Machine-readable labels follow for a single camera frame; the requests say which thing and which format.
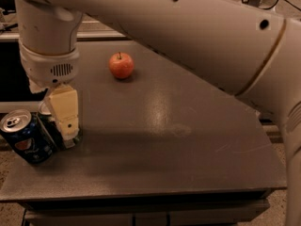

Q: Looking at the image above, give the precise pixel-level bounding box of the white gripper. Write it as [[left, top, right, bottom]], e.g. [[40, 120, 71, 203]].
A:
[[19, 43, 79, 140]]

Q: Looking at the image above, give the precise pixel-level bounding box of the blue pepsi can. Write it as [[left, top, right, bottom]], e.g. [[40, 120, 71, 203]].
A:
[[0, 109, 54, 164]]

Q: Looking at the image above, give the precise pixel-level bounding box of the green soda can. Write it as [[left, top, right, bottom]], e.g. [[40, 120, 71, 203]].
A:
[[38, 102, 81, 151]]

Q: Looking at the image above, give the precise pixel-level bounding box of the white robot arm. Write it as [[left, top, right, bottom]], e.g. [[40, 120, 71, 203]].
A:
[[15, 0, 301, 226]]

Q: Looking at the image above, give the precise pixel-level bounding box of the red apple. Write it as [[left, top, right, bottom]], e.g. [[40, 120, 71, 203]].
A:
[[109, 52, 135, 79]]

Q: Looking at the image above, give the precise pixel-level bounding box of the metal rail beam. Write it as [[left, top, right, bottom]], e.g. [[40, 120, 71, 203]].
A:
[[0, 30, 130, 43]]

